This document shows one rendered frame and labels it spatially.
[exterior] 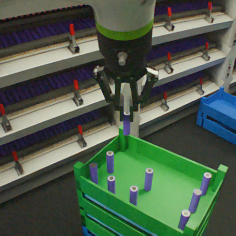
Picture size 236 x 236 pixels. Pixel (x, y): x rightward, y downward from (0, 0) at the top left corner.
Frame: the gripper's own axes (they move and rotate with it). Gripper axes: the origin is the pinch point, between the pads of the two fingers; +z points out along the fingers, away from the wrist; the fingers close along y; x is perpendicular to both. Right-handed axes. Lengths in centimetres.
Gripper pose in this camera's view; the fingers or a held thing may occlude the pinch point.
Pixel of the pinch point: (126, 109)
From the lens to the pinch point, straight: 64.9
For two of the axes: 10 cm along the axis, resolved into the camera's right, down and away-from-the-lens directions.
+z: 0.4, 5.2, 8.5
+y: 10.0, 0.5, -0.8
